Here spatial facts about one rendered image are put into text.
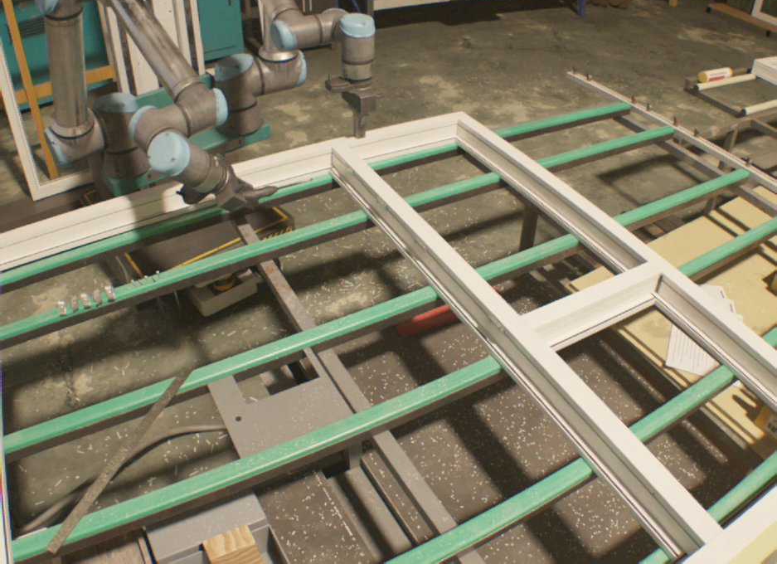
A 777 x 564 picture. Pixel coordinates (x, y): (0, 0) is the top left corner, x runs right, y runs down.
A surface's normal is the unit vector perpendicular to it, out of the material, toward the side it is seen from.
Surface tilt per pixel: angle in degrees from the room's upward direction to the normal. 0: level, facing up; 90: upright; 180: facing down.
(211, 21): 90
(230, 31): 90
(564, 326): 90
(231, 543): 0
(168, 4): 90
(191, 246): 0
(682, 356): 0
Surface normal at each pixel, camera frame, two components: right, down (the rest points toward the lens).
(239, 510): 0.00, -0.78
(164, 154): -0.30, -0.13
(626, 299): 0.47, 0.55
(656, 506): -0.89, 0.29
